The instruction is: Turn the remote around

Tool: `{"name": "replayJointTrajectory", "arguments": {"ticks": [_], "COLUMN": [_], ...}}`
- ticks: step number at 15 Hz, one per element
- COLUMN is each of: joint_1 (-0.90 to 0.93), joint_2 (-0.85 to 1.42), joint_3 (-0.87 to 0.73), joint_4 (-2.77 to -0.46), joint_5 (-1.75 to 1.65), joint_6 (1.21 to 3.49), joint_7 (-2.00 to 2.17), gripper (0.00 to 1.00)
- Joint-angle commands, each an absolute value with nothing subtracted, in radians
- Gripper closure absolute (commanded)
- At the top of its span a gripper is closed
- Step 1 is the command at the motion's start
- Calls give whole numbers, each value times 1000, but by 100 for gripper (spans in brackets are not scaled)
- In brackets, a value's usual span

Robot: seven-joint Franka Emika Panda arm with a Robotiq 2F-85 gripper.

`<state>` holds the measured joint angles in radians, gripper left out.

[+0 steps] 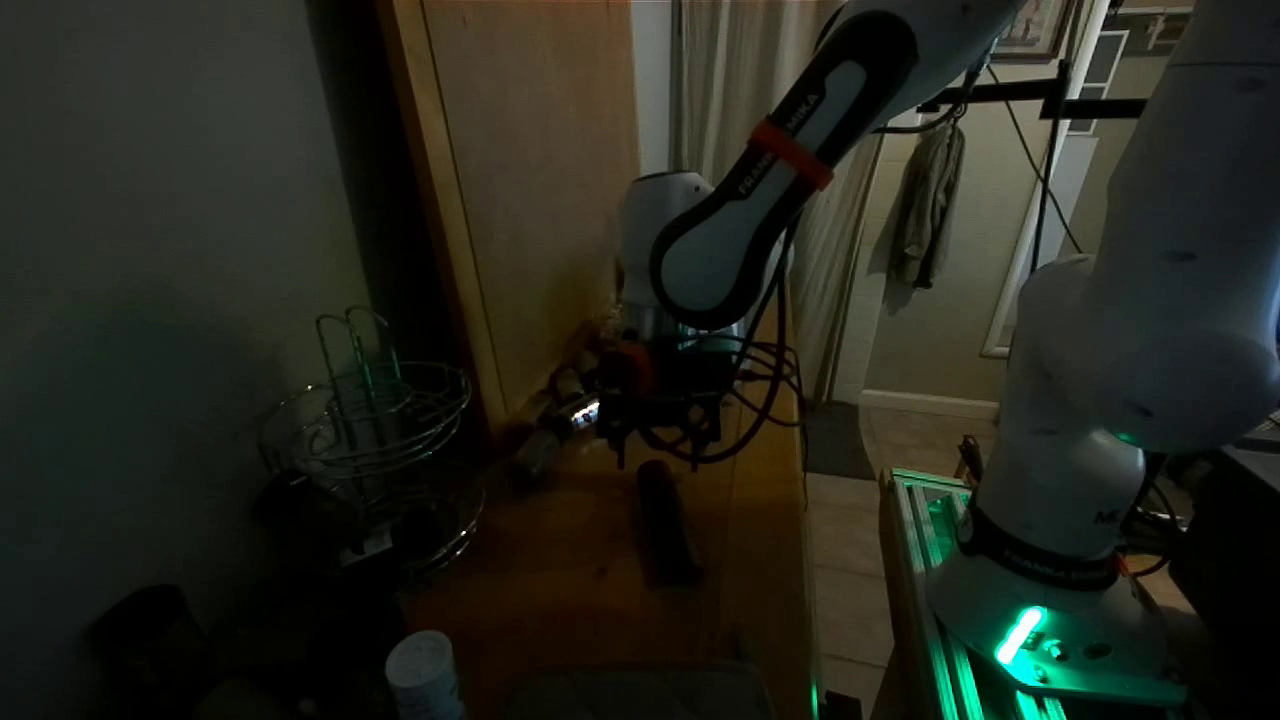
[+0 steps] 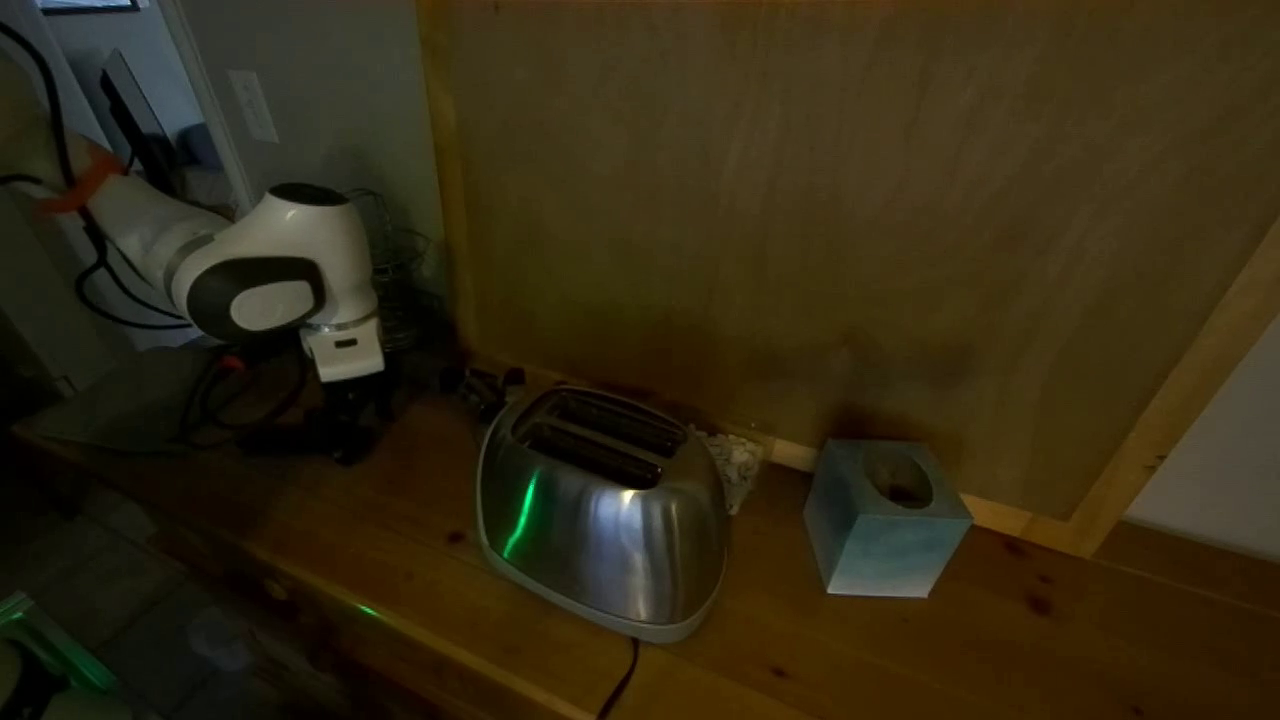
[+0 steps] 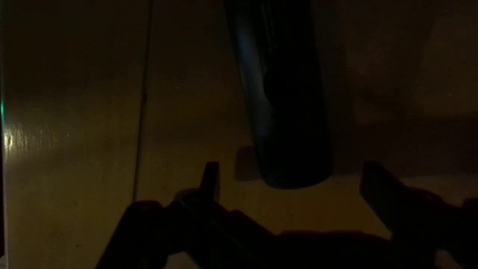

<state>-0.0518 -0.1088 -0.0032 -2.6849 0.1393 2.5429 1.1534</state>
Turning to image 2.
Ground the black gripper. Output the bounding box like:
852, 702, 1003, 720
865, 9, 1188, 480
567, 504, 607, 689
305, 372, 406, 467

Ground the small dark jars cluster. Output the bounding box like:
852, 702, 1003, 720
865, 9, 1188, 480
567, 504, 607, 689
449, 357, 533, 423

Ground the light blue tissue box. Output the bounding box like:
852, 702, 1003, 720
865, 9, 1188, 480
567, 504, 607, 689
800, 435, 978, 600

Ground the black toaster power cord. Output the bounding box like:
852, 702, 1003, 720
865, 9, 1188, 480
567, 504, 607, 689
591, 638, 647, 720

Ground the white light switch plate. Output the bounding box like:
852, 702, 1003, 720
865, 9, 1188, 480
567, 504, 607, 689
226, 70, 285, 147

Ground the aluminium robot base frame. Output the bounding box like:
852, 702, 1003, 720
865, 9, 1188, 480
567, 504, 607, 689
0, 592, 127, 702

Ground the orange strap on arm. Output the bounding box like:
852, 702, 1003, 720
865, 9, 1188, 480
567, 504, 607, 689
33, 151, 127, 222

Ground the stainless steel toaster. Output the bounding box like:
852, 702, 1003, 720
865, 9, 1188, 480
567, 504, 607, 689
473, 379, 736, 648

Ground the plywood board with frame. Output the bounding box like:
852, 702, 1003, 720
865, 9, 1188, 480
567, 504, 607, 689
417, 0, 1280, 562

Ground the clear plastic bag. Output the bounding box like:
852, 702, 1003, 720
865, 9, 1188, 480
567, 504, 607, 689
703, 430, 774, 520

